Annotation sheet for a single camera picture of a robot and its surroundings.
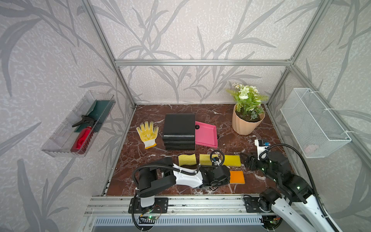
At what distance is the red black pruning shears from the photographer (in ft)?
1.84

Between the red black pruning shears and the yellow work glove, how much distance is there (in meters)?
0.39

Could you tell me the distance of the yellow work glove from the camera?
983mm
